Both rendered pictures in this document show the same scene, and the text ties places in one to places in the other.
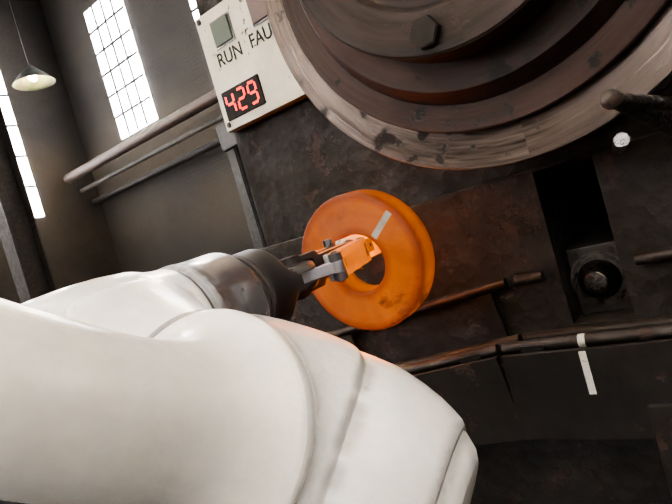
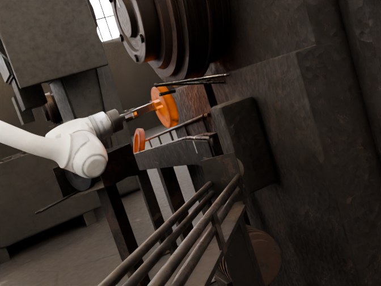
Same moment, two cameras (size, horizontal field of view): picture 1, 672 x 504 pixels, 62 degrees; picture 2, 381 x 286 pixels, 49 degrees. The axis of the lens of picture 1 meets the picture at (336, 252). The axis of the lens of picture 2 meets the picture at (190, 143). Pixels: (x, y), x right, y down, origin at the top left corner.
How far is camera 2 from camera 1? 1.08 m
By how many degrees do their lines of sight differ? 35
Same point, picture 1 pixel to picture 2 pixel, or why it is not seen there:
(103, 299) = (67, 126)
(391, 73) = not seen: hidden behind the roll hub
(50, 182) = not seen: outside the picture
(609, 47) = (173, 63)
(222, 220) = not seen: hidden behind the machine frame
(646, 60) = (183, 66)
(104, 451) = (42, 151)
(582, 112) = (180, 76)
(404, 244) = (164, 104)
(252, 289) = (105, 121)
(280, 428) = (66, 151)
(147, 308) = (72, 129)
